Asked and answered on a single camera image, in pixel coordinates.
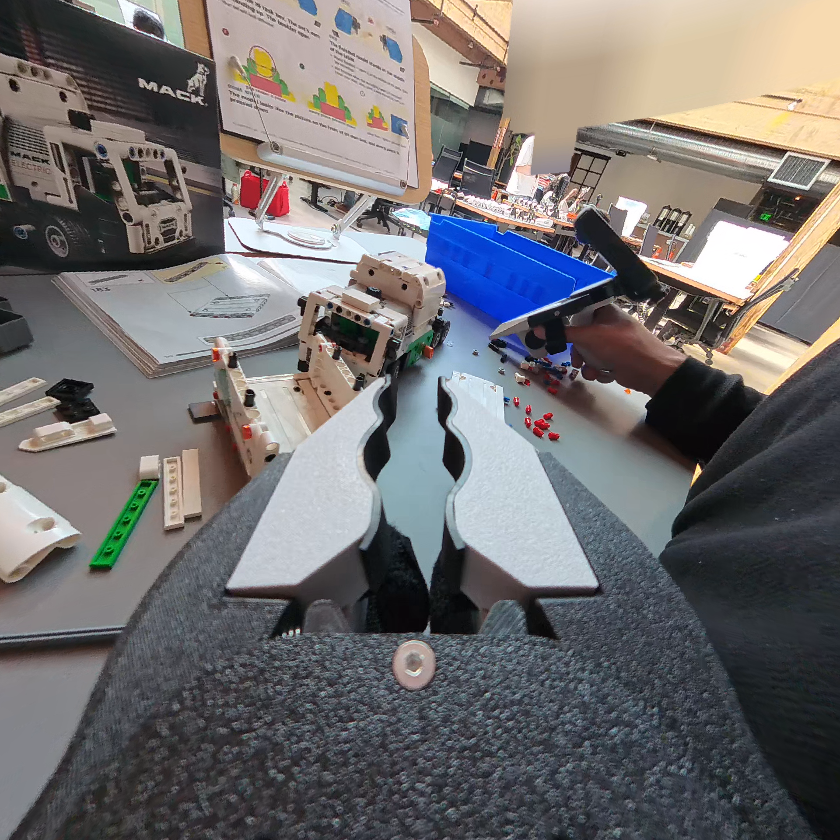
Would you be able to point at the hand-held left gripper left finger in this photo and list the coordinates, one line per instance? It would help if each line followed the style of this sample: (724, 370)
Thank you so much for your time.
(308, 518)

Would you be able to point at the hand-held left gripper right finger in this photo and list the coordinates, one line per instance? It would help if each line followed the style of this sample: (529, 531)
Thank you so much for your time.
(518, 518)

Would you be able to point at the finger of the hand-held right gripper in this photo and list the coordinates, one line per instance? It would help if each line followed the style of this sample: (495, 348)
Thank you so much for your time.
(551, 318)
(564, 304)

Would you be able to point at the pile of mixed lego pieces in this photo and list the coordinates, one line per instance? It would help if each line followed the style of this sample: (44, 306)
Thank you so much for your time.
(544, 371)

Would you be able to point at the group of red lego pins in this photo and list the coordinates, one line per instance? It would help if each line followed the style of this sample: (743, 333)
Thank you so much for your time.
(539, 425)

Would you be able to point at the person's right forearm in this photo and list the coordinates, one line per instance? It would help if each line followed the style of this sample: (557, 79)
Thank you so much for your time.
(709, 407)

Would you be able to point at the white lego panel blue pins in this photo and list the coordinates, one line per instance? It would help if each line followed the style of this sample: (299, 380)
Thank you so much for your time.
(485, 394)

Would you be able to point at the white lego garbage body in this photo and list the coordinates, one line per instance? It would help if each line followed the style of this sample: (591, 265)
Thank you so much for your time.
(282, 407)

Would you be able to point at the white smooth lego tile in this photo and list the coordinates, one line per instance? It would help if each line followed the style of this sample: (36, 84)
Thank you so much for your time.
(191, 482)

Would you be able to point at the dark grey lego piece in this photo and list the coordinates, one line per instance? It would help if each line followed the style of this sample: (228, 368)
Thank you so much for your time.
(203, 411)

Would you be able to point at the white and green lego truck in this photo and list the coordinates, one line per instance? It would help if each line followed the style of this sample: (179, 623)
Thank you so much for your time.
(387, 289)

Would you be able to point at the small white lego brick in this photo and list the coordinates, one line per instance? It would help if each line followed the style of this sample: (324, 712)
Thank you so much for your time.
(149, 467)

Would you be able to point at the long green lego plate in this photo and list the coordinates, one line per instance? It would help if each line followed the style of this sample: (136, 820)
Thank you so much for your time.
(124, 523)

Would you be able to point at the lego instruction booklet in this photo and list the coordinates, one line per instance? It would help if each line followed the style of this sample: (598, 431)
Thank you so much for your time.
(164, 315)

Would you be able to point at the black lego plate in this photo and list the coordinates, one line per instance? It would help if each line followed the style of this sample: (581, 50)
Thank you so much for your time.
(79, 410)
(69, 390)

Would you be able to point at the white curved lego panel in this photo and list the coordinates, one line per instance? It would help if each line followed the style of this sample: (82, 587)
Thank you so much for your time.
(33, 531)

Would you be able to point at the long white lego plate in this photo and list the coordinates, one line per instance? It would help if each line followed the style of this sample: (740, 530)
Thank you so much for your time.
(23, 392)
(29, 411)

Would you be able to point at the black lego set box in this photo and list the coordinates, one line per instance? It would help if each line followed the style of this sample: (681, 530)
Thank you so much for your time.
(164, 98)

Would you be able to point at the person's right hand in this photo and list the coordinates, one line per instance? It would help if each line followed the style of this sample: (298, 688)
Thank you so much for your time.
(623, 348)

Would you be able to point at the blue plastic bin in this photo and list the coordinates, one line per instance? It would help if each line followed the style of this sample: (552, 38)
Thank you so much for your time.
(499, 262)

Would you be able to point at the black framed window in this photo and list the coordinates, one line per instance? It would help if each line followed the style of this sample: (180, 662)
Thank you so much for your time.
(589, 174)

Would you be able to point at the long wooden work table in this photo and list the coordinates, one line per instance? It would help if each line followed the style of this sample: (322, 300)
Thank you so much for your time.
(499, 210)

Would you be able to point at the white display board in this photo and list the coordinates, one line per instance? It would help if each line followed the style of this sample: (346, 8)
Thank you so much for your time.
(741, 253)

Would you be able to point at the black office chair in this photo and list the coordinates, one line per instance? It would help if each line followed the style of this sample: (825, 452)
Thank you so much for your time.
(447, 167)
(478, 178)

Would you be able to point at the cyan plastic wrap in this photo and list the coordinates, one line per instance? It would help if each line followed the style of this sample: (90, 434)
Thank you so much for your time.
(411, 220)

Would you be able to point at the wooden clipboard stand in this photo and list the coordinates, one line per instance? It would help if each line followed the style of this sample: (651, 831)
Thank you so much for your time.
(423, 131)

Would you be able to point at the red bag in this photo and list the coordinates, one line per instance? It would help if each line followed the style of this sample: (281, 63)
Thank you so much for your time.
(262, 193)

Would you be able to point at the printed instruction sheet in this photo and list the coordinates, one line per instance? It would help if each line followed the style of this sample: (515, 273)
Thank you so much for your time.
(315, 65)

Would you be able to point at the grey plastic tray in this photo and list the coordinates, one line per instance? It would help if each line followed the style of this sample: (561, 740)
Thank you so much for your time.
(13, 331)

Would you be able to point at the silver ventilation duct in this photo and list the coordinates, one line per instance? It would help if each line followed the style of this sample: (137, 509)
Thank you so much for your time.
(689, 154)

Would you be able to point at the wall air vent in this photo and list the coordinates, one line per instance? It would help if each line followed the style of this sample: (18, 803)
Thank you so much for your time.
(797, 170)

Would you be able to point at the white lego bracket piece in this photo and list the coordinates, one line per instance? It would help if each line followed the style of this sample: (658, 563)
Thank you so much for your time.
(65, 436)

